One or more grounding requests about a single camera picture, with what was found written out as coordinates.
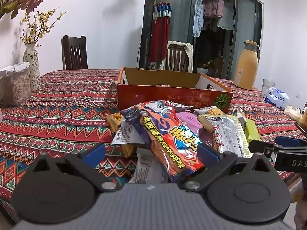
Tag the small white snack packet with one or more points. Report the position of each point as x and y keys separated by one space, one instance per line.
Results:
x=240 y=116

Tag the pink hanging garment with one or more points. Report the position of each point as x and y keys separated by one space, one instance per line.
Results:
x=213 y=4

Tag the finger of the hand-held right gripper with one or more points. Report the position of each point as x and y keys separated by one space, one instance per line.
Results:
x=261 y=146

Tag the clear glass cup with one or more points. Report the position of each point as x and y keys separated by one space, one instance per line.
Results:
x=268 y=87

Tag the brown wooden chair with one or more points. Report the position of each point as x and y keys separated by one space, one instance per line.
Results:
x=176 y=57

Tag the chair with cream cloth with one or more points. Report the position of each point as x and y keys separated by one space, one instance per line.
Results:
x=188 y=52

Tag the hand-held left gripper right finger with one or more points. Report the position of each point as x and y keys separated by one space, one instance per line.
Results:
x=208 y=154

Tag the large orange blue snack packet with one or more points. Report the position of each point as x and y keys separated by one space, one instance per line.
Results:
x=163 y=136

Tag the gold cracker packet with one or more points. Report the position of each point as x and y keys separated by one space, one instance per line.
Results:
x=115 y=121

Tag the pink snack packet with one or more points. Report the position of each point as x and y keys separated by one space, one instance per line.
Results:
x=189 y=122

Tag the white grey snack packet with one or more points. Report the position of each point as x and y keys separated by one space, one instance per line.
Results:
x=146 y=165

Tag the white blue tissue pack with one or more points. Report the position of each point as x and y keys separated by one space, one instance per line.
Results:
x=275 y=98

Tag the sliding glass door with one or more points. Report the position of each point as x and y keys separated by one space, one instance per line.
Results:
x=182 y=28

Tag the white packet with dark print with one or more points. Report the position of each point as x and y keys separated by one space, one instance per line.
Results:
x=184 y=106

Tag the floral ceramic vase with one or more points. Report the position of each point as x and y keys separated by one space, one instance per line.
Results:
x=32 y=64

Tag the clear container with white lid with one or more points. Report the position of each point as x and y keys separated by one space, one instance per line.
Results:
x=14 y=88

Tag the white hanging garment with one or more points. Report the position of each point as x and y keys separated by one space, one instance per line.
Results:
x=226 y=21

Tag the dark wooden chair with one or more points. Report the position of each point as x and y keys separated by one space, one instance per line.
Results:
x=74 y=52

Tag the yellow thermos jug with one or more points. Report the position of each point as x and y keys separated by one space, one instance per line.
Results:
x=245 y=69

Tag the orange cardboard box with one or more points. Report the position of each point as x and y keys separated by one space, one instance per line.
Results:
x=168 y=95

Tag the yellow flower branches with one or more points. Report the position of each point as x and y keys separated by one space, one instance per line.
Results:
x=36 y=26

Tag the light blue hanging shirt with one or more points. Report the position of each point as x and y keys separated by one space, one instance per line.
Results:
x=198 y=14

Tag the white orange cracker packet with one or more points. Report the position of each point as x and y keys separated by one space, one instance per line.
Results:
x=213 y=111

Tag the silver packet with red print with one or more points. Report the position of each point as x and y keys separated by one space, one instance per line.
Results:
x=227 y=134

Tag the green snack packet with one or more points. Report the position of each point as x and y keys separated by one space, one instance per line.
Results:
x=251 y=131

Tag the cream crumpled bag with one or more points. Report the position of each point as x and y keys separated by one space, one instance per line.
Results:
x=292 y=113

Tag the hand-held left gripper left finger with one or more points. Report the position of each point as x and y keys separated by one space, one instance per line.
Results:
x=94 y=154

